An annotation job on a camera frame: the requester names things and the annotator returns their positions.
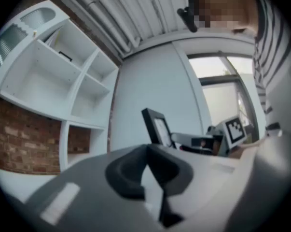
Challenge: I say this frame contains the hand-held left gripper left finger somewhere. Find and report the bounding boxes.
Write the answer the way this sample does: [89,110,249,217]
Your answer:
[27,144,158,232]

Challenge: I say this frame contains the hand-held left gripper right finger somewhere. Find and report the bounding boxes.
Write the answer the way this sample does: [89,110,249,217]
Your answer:
[147,134,291,232]

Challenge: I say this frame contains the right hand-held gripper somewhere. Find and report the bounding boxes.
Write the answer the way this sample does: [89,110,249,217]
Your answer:
[170,116,248,158]

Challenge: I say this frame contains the black framed picture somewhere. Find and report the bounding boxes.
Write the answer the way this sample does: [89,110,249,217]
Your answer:
[141,108,178,150]

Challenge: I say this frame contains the person's right forearm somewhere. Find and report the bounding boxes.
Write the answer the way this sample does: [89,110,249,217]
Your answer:
[228,139,265,159]

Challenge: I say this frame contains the person's striped shirt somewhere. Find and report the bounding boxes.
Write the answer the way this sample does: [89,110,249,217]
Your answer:
[252,0,291,140]

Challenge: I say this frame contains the white ceiling pipe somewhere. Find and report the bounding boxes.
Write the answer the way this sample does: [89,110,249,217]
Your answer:
[86,0,141,48]
[51,0,132,56]

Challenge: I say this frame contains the person's head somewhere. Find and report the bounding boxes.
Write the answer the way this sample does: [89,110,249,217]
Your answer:
[193,0,259,36]

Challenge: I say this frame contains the white paper sheets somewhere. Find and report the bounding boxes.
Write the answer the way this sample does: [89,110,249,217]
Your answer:
[43,29,62,48]

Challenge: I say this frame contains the ribbed glass cabinet door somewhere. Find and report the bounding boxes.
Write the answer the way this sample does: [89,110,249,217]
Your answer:
[0,24,28,73]
[19,7,56,28]

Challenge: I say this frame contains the small black handle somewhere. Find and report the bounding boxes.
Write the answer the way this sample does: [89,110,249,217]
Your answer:
[58,51,73,62]

